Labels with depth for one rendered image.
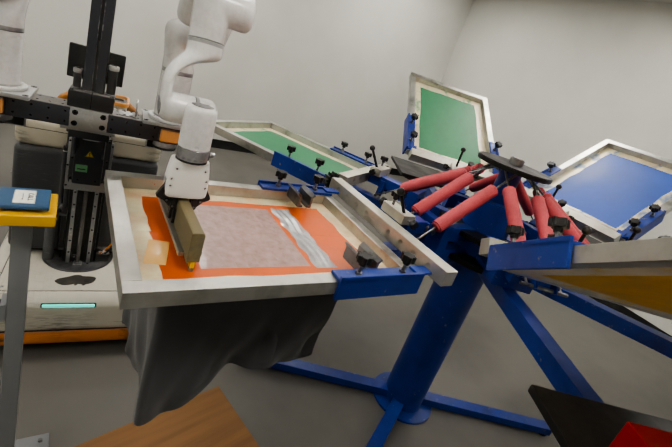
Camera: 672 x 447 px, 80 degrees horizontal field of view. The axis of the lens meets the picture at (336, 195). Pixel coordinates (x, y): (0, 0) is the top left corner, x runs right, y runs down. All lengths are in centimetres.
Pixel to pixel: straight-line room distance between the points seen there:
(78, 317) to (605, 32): 544
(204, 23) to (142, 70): 383
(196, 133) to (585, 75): 500
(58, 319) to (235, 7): 147
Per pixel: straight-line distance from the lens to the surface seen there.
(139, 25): 480
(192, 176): 103
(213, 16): 106
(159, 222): 116
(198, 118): 98
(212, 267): 101
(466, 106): 299
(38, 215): 115
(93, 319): 205
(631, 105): 528
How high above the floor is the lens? 150
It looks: 18 degrees down
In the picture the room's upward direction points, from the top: 19 degrees clockwise
